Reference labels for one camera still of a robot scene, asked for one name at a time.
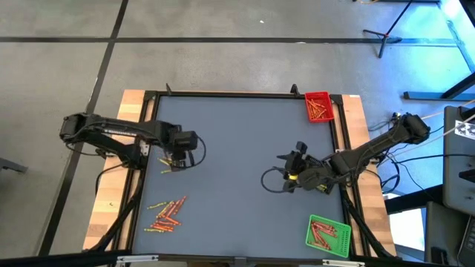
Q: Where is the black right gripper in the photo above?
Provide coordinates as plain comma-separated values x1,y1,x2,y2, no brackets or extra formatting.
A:
276,140,333,194

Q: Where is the black plastic basket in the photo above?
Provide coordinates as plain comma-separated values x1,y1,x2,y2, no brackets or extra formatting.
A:
306,154,338,197

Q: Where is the blue-grey table mat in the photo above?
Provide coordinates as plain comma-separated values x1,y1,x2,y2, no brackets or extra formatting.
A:
131,95,348,260

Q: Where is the red plastic basket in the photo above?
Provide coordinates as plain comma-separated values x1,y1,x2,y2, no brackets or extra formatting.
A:
304,90,335,124

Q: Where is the green plastic basket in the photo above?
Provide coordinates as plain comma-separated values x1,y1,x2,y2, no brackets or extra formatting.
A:
304,214,353,259

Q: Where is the black desk beam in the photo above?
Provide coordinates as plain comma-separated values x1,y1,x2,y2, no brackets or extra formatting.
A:
384,184,445,216

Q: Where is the black tripod stand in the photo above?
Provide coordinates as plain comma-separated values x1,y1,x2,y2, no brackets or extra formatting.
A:
362,0,413,59

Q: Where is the black desk base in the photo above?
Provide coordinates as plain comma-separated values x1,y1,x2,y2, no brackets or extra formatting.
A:
403,72,475,102

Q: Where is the grey floor object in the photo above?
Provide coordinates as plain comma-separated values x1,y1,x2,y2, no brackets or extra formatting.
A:
0,156,28,174

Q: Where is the black crossbar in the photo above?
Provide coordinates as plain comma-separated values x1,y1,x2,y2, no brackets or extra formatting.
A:
0,248,475,267

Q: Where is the grey cabinet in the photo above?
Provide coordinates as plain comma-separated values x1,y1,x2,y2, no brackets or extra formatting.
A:
442,105,475,217

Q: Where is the dark cabinet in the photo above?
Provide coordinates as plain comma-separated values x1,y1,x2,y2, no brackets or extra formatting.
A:
424,201,475,267

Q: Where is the black-white marker tag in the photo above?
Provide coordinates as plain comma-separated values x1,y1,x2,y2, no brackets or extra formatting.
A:
454,119,475,142

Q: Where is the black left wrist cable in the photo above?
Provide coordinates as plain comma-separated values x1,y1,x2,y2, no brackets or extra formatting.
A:
183,135,207,170

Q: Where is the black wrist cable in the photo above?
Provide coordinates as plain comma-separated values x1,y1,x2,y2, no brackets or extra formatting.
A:
183,135,207,170
260,166,294,194

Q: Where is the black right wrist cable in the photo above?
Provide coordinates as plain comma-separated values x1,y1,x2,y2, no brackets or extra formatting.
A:
260,166,294,194

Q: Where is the black aluminium table frame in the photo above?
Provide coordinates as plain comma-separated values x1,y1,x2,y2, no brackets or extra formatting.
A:
83,83,398,267

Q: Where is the black floor cable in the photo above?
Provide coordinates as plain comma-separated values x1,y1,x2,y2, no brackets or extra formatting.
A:
385,125,445,156
368,119,393,133
391,152,475,166

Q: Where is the silver metal bracket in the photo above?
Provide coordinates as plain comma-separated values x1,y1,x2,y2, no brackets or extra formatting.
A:
116,254,160,265
321,259,367,267

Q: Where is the yellow extension cable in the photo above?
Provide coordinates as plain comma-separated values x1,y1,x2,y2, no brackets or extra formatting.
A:
422,99,475,120

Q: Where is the white rope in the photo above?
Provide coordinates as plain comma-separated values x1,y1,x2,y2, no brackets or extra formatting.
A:
430,113,475,142

